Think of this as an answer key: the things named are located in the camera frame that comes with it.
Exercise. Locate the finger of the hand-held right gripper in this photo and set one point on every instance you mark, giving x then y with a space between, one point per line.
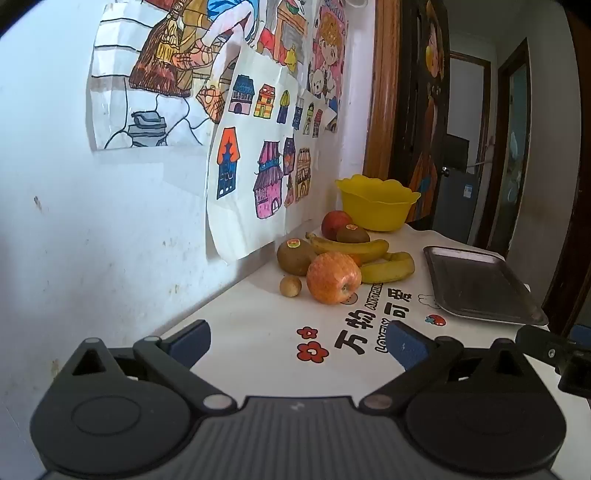
540 344

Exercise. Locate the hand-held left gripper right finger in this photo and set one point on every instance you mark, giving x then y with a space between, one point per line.
406 346

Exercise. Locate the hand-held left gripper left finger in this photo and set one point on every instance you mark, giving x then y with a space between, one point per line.
191 344

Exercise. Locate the yellow banana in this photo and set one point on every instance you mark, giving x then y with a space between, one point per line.
364 249
390 270

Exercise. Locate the metal tray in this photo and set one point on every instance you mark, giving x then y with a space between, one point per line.
480 286

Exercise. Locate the orange-red streaked apple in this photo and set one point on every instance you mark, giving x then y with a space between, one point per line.
332 279

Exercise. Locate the small brown kiwi with sticker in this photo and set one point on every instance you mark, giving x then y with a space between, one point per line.
353 234

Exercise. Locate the large brown kiwi with sticker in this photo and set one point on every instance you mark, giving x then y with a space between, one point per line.
294 258

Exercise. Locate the dark red apple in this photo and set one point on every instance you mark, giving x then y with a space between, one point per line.
334 224

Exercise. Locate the yellow plastic bowl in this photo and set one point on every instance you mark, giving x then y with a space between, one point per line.
376 207

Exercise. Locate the small round brown fruit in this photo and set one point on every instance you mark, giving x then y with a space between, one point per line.
290 286

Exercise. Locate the brown wooden door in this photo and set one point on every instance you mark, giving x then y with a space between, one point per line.
570 207

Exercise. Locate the grey washing machine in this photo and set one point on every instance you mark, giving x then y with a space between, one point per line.
455 203

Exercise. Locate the coloured houses drawing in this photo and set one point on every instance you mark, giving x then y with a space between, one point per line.
258 152

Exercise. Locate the orange dress door poster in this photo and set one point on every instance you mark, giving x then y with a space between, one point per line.
431 138

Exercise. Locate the dark wooden door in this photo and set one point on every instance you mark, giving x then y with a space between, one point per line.
415 92

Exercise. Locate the large coloured figure drawing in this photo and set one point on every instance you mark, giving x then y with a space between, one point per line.
152 69

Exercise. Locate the dark brown door frame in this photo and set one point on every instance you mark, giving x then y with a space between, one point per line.
503 161

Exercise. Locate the wooden door frame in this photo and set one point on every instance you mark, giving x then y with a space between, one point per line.
381 92

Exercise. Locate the pink girl wall poster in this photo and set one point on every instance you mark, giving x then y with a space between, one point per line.
328 55

